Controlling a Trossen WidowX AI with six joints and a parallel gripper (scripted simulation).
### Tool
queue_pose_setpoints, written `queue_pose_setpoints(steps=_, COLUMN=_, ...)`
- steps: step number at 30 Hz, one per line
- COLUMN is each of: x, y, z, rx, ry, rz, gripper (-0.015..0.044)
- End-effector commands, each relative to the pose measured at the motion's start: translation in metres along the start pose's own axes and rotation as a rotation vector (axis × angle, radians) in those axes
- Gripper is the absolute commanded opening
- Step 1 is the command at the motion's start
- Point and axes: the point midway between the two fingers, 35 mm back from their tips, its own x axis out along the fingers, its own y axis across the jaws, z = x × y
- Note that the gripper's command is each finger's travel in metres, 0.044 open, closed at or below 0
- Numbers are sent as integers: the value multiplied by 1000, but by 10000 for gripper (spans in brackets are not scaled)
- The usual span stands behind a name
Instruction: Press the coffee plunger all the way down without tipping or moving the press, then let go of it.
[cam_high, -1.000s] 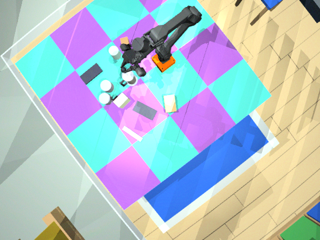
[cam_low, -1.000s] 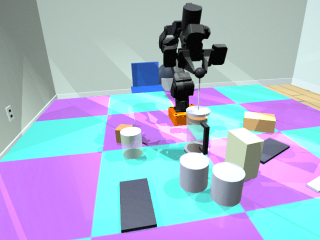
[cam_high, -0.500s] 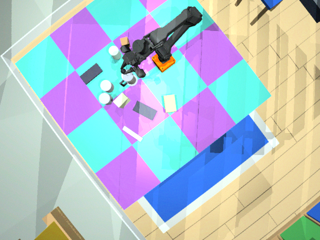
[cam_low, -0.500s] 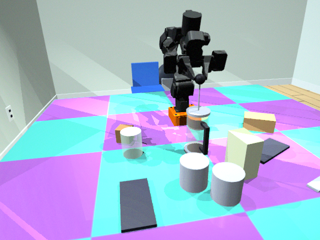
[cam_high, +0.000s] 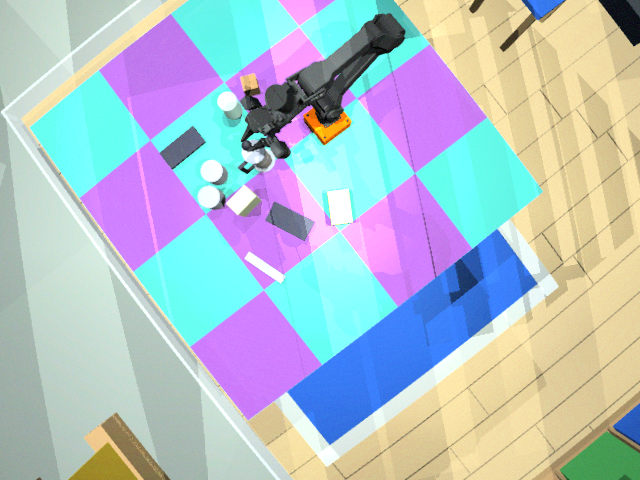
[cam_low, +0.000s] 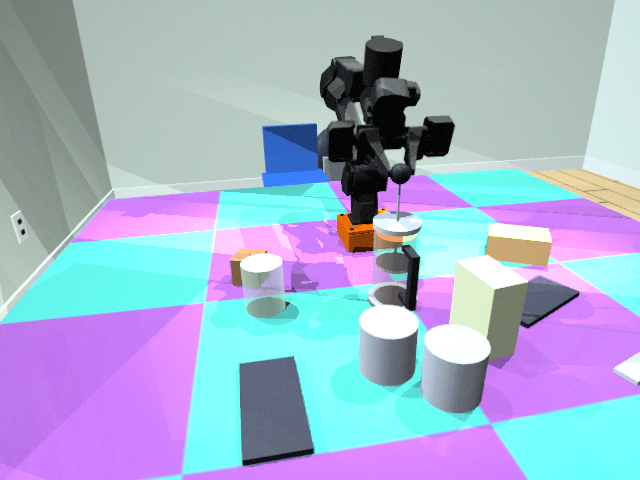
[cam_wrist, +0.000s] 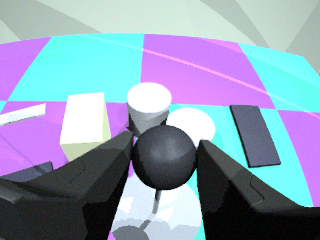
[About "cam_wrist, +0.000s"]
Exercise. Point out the glass coffee press with black knob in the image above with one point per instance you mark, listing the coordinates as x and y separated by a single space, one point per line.
156 203

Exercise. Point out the grey flat rectangular slab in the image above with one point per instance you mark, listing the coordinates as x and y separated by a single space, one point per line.
258 146
30 173

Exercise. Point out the grey cylinder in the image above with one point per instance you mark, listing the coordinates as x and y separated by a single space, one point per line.
148 107
196 123

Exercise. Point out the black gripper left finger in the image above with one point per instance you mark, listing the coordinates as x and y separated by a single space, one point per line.
76 201

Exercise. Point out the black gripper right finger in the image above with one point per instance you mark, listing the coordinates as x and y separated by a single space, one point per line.
237 205

